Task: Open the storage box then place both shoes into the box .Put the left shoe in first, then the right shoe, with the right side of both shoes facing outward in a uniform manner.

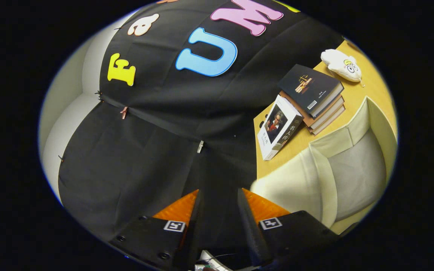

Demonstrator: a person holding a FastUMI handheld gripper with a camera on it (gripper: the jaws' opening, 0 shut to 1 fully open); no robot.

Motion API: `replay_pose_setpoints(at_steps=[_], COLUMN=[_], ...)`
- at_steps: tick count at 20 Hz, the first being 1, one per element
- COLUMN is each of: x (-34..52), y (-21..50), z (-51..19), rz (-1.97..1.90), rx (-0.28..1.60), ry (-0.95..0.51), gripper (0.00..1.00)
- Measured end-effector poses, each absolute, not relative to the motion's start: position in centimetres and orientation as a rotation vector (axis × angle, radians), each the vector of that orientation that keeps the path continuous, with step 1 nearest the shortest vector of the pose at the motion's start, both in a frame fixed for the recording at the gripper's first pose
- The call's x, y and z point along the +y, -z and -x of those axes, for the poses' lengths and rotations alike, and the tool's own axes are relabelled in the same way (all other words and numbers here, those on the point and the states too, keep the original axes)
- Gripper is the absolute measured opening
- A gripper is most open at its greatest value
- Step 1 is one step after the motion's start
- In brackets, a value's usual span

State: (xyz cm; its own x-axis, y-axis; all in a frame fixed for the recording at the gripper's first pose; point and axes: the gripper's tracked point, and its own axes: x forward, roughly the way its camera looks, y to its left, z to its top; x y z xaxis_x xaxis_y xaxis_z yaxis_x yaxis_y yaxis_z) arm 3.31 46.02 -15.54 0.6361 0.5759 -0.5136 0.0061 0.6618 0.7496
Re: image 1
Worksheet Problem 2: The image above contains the cream fabric storage box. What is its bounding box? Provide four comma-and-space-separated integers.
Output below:
250, 96, 397, 228

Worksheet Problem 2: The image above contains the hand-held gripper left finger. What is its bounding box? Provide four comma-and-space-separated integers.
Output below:
109, 189, 203, 271

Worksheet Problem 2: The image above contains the brown cover book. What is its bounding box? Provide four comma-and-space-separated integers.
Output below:
307, 105, 346, 135
279, 90, 345, 128

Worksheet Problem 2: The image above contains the white portrait book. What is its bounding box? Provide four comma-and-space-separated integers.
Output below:
257, 95, 303, 161

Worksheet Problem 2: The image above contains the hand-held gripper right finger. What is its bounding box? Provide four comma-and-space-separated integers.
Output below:
237, 188, 339, 268

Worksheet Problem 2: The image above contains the white plush toy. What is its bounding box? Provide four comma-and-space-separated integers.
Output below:
321, 49, 362, 84

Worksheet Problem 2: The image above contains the dark blue book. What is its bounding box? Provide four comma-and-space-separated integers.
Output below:
277, 64, 344, 118

